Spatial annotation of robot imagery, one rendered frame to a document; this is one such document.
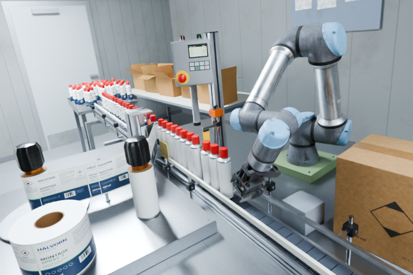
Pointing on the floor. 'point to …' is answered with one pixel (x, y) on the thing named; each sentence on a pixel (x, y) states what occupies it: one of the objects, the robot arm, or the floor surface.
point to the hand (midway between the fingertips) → (246, 196)
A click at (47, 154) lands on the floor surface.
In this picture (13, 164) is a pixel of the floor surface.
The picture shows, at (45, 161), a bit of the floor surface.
